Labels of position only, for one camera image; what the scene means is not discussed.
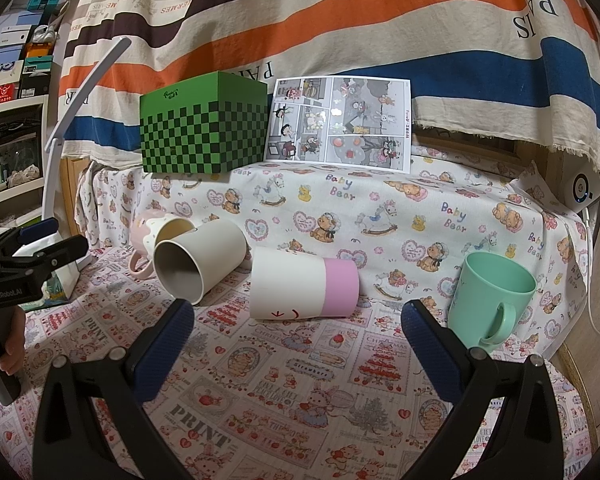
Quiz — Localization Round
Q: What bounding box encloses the striped hanging cloth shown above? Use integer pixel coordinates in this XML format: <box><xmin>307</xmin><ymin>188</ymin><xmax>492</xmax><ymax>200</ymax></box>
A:
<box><xmin>58</xmin><ymin>0</ymin><xmax>600</xmax><ymax>172</ymax></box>

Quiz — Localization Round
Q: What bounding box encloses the white and pink cup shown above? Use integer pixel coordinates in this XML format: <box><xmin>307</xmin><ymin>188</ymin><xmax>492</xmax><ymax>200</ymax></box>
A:
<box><xmin>249</xmin><ymin>247</ymin><xmax>360</xmax><ymax>321</ymax></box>

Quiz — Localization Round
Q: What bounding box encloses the mint green mug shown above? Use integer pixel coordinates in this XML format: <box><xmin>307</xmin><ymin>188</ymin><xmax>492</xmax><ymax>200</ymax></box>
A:
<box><xmin>446</xmin><ymin>252</ymin><xmax>536</xmax><ymax>353</ymax></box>

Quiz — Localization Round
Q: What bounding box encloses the white desk lamp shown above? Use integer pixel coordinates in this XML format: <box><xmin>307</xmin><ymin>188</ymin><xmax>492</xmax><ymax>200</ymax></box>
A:
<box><xmin>9</xmin><ymin>36</ymin><xmax>133</xmax><ymax>302</ymax></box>

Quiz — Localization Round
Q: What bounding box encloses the bear print tablecloth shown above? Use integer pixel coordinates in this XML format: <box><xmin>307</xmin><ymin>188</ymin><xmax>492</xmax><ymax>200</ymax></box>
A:
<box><xmin>0</xmin><ymin>155</ymin><xmax>588</xmax><ymax>479</ymax></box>

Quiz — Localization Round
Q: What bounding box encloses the green checkered box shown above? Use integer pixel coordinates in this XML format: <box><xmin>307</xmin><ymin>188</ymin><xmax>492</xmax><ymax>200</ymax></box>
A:
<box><xmin>140</xmin><ymin>72</ymin><xmax>268</xmax><ymax>174</ymax></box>

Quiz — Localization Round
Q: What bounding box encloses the comic sticker sheet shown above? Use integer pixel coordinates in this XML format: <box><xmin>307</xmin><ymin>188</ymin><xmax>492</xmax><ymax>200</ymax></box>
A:
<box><xmin>264</xmin><ymin>76</ymin><xmax>412</xmax><ymax>172</ymax></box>

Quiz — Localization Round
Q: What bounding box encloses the white round-button device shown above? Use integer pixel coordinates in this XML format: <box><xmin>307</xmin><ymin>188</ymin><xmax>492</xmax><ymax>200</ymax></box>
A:
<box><xmin>562</xmin><ymin>162</ymin><xmax>600</xmax><ymax>214</ymax></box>

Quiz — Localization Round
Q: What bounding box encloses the person's left hand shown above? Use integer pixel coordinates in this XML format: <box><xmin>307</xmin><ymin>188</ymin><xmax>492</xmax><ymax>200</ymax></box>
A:
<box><xmin>0</xmin><ymin>307</ymin><xmax>26</xmax><ymax>376</ymax></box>

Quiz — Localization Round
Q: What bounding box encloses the cream white cup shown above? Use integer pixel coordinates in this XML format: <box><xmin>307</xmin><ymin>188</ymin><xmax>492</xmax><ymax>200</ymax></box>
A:
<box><xmin>154</xmin><ymin>220</ymin><xmax>247</xmax><ymax>306</ymax></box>

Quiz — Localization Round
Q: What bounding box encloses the white shelf with boxes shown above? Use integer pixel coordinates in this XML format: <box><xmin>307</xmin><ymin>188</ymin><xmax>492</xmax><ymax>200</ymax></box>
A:
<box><xmin>0</xmin><ymin>0</ymin><xmax>69</xmax><ymax>234</ymax></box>

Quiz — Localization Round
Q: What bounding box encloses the pink white mug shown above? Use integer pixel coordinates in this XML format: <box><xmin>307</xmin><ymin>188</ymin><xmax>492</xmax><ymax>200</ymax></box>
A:
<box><xmin>129</xmin><ymin>209</ymin><xmax>194</xmax><ymax>280</ymax></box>

